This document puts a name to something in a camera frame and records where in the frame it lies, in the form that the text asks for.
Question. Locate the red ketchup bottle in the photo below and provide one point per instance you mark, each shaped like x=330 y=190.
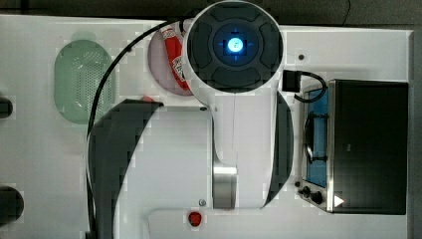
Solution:
x=173 y=49

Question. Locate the black silver toaster oven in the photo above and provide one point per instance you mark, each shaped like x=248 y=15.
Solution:
x=355 y=146

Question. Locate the green perforated colander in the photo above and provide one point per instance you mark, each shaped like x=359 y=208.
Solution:
x=78 y=71

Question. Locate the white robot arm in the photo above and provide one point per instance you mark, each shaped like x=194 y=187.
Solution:
x=233 y=62

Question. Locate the black round mount lower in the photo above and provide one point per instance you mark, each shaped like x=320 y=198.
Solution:
x=11 y=205

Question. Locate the black round mount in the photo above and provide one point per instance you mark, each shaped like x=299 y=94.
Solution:
x=11 y=205
x=6 y=108

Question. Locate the dark red strawberry toy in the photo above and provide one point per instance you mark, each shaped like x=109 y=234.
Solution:
x=194 y=218

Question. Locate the black round mount upper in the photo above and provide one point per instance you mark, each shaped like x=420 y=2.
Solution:
x=6 y=108

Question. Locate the grey round plate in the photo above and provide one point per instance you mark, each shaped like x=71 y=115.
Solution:
x=159 y=66

